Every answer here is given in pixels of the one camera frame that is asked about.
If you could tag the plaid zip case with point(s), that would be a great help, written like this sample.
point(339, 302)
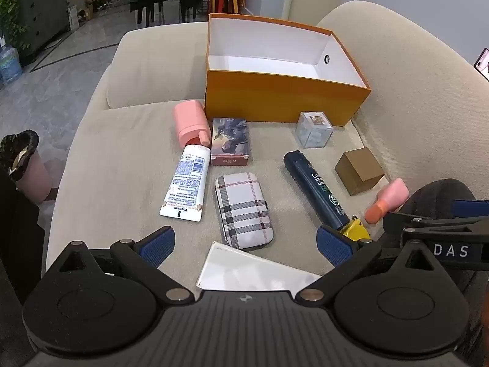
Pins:
point(242, 210)

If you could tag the blue water jug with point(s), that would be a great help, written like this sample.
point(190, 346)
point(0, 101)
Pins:
point(9, 65)

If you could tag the small brown cardboard box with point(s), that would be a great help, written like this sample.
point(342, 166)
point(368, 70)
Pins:
point(359, 170)

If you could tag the yellow tape measure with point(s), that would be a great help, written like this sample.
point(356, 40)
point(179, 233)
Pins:
point(355, 231)

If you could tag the smartphone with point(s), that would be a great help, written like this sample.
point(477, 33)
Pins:
point(483, 65)

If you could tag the orange cardboard box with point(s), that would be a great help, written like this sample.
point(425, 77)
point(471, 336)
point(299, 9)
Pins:
point(282, 95)

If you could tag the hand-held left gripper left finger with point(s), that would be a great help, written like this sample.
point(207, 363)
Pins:
point(156, 245)

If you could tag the dark grey cabinet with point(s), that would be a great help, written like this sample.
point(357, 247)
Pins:
point(46, 15)

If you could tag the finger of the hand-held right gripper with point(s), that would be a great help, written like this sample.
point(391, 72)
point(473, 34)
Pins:
point(472, 208)
point(439, 226)

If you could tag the person's left leg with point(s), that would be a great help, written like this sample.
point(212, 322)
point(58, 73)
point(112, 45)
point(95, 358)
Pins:
point(19, 244)

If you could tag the picture printed card box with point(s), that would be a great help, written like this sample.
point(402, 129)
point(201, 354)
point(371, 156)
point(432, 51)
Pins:
point(230, 139)

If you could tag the large pink plastic bottle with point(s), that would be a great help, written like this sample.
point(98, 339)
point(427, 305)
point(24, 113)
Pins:
point(189, 118)

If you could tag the clear plastic cube box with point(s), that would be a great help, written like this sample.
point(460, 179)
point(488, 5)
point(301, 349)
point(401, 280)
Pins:
point(314, 132)

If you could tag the small pink orange-capped bottle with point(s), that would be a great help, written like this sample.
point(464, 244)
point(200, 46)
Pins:
point(389, 197)

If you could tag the white box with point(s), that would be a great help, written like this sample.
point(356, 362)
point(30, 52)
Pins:
point(244, 271)

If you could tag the dark blue shampoo bottle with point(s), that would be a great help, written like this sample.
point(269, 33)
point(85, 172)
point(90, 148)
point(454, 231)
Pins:
point(315, 187)

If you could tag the beige sofa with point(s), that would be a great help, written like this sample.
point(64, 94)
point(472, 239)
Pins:
point(126, 168)

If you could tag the white carton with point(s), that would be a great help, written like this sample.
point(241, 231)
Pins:
point(73, 17)

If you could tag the white lotion tube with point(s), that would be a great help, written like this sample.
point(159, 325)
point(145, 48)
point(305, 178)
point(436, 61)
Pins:
point(187, 179)

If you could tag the trailing green plant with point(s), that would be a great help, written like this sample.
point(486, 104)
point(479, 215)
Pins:
point(11, 7)

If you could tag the pink trash bin black bag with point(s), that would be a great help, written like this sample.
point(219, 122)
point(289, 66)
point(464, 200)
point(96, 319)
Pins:
point(26, 172)

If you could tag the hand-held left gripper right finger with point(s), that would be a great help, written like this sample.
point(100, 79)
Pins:
point(334, 245)

